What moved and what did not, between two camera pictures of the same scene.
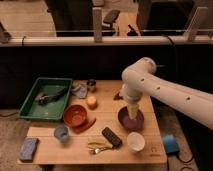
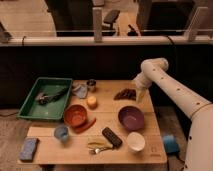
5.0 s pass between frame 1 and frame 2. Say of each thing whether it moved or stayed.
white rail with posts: stayed
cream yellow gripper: moved
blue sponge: stayed
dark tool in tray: stayed
